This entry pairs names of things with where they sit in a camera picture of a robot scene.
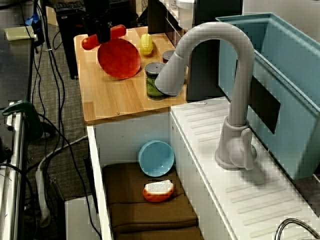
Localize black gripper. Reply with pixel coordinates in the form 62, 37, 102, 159
81, 0, 113, 44

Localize red round plate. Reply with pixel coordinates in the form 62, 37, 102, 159
97, 37, 142, 80

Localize green pickle jar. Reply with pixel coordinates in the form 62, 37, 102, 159
144, 61, 168, 101

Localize black computer case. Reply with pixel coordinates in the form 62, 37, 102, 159
55, 0, 137, 80

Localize black keyboard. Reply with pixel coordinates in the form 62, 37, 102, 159
55, 0, 131, 15

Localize yellow toy corn cob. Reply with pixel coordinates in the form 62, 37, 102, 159
139, 33, 154, 56

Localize wooden countertop board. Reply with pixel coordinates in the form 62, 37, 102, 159
73, 26, 188, 126

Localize yellow sticky note pad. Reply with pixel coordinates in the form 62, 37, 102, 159
3, 25, 35, 41

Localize white lidded plastic jar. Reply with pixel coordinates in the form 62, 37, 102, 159
176, 0, 196, 30

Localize green clamp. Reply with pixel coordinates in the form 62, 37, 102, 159
1, 100, 45, 141

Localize black upright panel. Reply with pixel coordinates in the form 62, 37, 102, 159
186, 0, 245, 102

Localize light blue bowl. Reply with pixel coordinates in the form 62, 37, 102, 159
138, 140, 175, 178

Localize grey toy faucet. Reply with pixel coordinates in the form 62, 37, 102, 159
154, 21, 258, 172

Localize orange and white toy bread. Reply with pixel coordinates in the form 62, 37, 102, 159
142, 179, 175, 203

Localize brown folded cloth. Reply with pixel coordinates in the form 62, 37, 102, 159
101, 162, 205, 240

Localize teal plastic bin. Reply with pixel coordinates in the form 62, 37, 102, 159
214, 12, 320, 181

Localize white toy kitchen sink unit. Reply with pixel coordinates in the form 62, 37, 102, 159
64, 96, 320, 240

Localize black cable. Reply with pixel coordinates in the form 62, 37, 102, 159
37, 113, 103, 240
29, 0, 67, 151

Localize white power cord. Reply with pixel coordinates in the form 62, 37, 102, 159
37, 134, 89, 176

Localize silver metal frame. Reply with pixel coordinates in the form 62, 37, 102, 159
0, 101, 28, 240

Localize metal wire loop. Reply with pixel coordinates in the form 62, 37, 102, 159
274, 217, 320, 240

